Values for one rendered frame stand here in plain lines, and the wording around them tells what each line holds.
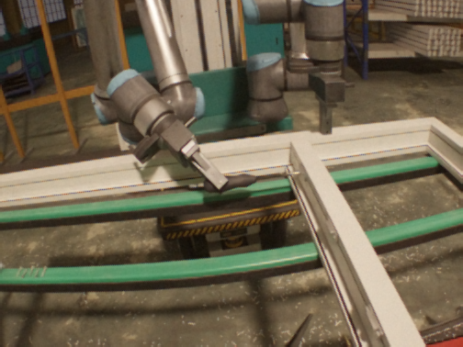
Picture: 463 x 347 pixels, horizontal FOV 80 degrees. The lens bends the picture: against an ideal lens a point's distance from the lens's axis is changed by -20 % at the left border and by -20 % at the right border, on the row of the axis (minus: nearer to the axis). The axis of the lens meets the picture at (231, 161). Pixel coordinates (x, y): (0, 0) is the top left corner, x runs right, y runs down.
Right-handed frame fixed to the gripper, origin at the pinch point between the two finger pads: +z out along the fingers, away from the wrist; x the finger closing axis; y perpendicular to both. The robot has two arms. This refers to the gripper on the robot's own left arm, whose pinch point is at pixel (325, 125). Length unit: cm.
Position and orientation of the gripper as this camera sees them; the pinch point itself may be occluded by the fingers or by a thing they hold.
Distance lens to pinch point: 83.8
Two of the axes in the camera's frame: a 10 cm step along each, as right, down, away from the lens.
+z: 1.0, 8.6, 5.0
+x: -0.9, -4.9, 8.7
